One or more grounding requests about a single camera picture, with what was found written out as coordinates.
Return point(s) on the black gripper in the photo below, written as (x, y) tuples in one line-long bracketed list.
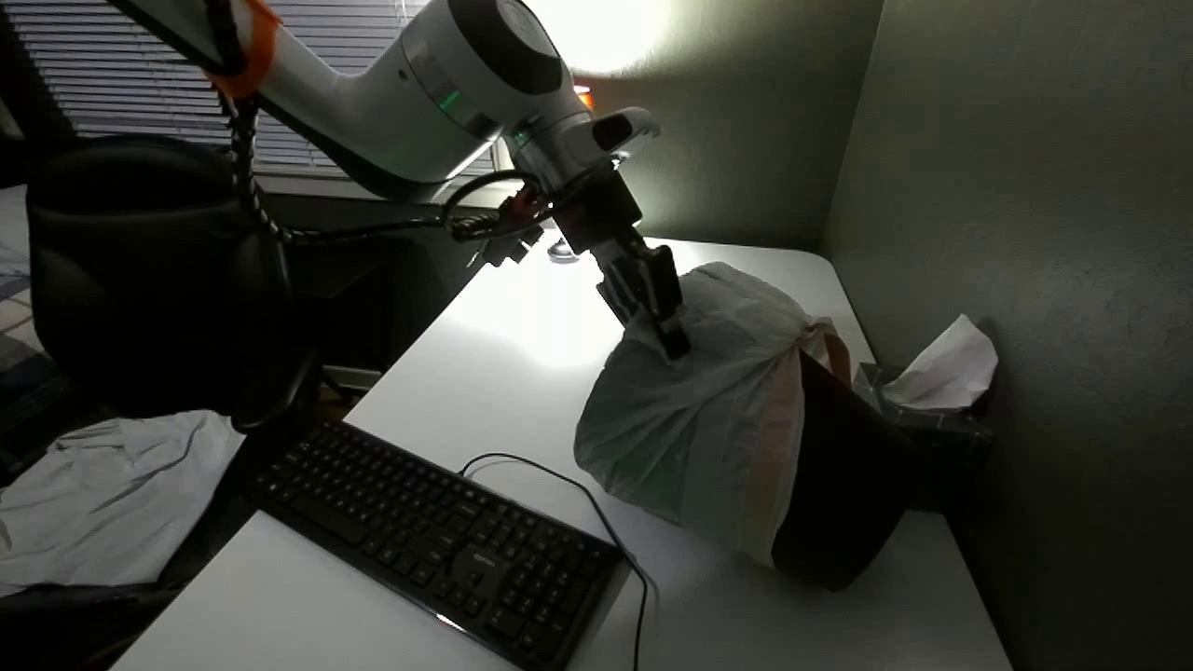
[(594, 206)]

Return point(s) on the white plastic bin liner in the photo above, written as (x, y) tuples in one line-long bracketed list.
[(704, 423)]

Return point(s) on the black waste bin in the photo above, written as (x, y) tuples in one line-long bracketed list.
[(850, 496)]

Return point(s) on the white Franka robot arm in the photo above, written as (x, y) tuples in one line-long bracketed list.
[(424, 86)]

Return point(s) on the white tissue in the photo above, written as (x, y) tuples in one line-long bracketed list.
[(952, 367)]

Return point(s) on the black computer keyboard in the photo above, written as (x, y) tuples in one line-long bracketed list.
[(435, 543)]

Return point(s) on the black office chair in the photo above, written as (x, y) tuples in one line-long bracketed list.
[(152, 275)]

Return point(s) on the white window blinds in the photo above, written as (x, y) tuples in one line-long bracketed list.
[(126, 76)]

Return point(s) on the white cloth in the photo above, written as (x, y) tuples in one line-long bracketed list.
[(112, 496)]

